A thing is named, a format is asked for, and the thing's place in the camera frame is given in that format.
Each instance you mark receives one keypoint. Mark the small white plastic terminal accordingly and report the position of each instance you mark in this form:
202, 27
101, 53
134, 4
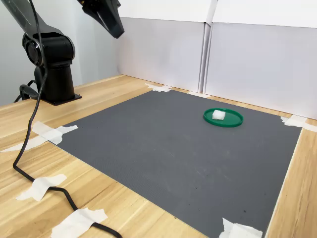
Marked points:
218, 115

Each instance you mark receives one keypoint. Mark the round green lid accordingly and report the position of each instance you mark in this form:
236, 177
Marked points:
232, 122

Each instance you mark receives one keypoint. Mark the white partition panel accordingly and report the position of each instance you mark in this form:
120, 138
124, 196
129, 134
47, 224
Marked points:
161, 49
260, 69

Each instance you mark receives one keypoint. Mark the white masking tape piece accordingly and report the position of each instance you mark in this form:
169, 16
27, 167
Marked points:
49, 134
294, 122
159, 88
237, 230
74, 223
39, 186
198, 94

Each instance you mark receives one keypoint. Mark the white partition joining profile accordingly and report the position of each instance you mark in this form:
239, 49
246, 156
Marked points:
205, 62

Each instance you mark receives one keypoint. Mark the dark grey mat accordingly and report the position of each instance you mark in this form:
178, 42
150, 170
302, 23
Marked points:
161, 153

